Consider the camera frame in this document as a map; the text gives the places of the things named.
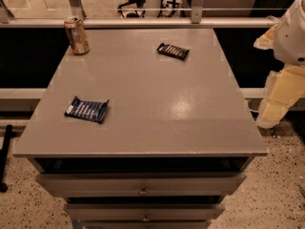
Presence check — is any black wheeled stand leg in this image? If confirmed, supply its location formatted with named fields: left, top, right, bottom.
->
left=0, top=125, right=14, bottom=193

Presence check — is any metal guard railing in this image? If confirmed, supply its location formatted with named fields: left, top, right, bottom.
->
left=1, top=0, right=294, bottom=29

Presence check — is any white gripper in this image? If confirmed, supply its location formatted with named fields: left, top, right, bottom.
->
left=254, top=26, right=305, bottom=129

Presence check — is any dark snack bar wrapper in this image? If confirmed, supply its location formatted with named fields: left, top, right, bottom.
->
left=156, top=43, right=189, bottom=60

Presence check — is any black office chair base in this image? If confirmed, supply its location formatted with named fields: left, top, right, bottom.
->
left=116, top=0, right=147, bottom=19

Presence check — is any top grey drawer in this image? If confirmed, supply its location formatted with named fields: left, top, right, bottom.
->
left=36, top=172, right=246, bottom=198

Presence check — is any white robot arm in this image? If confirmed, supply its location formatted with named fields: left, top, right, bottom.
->
left=254, top=0, right=305, bottom=129

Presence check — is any grey drawer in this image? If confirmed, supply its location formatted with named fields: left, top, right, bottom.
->
left=65, top=203, right=224, bottom=222
left=36, top=172, right=246, bottom=198

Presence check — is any blue rxbar blueberry wrapper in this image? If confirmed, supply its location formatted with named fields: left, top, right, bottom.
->
left=64, top=96, right=110, bottom=124

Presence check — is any orange soda can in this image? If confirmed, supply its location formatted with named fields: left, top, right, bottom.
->
left=64, top=16, right=90, bottom=54

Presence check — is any grey drawer cabinet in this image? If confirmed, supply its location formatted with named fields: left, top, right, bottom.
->
left=15, top=29, right=267, bottom=229

